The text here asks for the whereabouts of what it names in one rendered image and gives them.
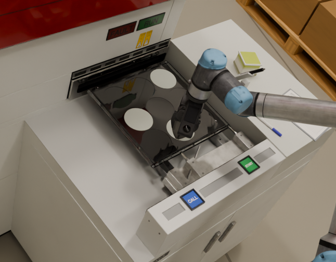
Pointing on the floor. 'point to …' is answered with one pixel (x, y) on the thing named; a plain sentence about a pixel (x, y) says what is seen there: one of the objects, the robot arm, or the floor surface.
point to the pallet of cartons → (307, 35)
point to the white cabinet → (82, 236)
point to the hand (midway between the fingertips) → (177, 137)
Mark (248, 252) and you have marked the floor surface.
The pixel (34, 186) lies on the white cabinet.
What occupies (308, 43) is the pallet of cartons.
